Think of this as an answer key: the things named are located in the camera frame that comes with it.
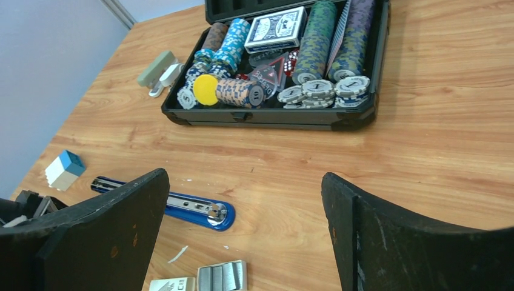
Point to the white and blue staple box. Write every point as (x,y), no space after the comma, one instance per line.
(64,170)

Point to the black poker chip case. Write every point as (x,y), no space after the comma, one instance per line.
(331,81)

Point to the blue stapler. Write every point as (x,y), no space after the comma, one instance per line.
(209,213)

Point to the grey-green stapler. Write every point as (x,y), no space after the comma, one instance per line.
(150,76)

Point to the small white stapler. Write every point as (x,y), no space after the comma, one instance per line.
(167,79)

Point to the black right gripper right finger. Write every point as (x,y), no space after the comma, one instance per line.
(379,245)

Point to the blue playing card deck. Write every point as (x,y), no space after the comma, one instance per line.
(278,30)

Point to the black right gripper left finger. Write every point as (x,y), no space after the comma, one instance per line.
(103,243)

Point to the yellow poker chip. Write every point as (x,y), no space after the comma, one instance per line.
(204,89)

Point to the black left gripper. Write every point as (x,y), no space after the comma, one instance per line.
(28,205)

